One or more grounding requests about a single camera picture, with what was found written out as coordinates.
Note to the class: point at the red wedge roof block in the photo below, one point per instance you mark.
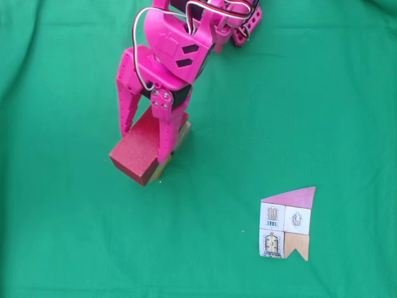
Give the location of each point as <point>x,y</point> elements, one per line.
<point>139,149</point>

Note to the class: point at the paper house picture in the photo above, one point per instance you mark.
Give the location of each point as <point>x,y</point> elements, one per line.
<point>285,223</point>

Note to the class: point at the wooden block balcony window print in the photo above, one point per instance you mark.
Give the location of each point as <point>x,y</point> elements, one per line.
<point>183,133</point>

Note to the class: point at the wooden block door print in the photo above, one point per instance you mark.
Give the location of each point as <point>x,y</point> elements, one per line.
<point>188,132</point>

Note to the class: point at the yellow notched wooden block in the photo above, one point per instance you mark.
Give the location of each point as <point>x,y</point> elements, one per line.
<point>166,166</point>

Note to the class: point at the green cloth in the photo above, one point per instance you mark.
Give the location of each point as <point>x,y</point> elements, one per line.
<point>62,217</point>

